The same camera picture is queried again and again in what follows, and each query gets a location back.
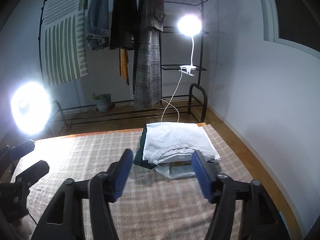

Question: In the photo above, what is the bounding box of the white t-shirt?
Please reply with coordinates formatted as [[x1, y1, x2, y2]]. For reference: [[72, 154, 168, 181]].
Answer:
[[142, 122, 221, 165]]

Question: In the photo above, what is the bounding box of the black metal clothes rack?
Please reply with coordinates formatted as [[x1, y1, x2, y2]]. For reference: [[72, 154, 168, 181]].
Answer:
[[37, 0, 209, 131]]

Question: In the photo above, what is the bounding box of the dark green folded garment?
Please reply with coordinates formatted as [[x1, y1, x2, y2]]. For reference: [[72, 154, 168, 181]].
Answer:
[[133, 126, 156, 170]]

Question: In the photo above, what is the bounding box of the light blue folded garment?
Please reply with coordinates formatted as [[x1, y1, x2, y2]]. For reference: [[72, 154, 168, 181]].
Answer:
[[155, 161, 201, 180]]

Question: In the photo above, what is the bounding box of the plaid beige bed cover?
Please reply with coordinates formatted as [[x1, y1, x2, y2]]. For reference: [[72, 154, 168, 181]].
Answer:
[[14, 129, 215, 239]]

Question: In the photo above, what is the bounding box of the green potted plant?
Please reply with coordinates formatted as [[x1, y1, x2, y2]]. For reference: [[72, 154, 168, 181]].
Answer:
[[92, 92, 112, 112]]

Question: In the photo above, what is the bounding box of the grey plaid coat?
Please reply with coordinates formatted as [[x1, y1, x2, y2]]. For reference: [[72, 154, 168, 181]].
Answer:
[[133, 0, 165, 109]]

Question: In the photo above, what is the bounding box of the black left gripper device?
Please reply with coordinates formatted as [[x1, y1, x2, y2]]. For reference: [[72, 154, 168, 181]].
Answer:
[[1, 140, 49, 223]]

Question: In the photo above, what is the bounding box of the orange patterned scarf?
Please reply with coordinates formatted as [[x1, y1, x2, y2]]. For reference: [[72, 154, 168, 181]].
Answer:
[[119, 48, 130, 86]]

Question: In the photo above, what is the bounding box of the blue denim jacket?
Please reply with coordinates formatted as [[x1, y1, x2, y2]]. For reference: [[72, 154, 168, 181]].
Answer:
[[86, 0, 110, 50]]

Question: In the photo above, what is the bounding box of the white clip-on desk lamp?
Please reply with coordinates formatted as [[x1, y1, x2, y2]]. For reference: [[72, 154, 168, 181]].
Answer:
[[177, 13, 203, 77]]

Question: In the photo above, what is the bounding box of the black hanging jacket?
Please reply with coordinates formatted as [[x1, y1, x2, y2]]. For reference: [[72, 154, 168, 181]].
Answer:
[[110, 0, 137, 50]]

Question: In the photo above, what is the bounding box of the green striped white cloth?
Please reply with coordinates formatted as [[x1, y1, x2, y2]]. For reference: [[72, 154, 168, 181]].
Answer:
[[40, 0, 88, 86]]

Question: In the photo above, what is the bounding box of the white lamp cable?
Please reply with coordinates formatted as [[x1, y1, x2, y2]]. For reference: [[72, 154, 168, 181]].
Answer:
[[159, 68, 185, 124]]

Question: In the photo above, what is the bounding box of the bright ring light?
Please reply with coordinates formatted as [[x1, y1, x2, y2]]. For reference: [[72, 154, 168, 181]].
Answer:
[[10, 81, 52, 135]]

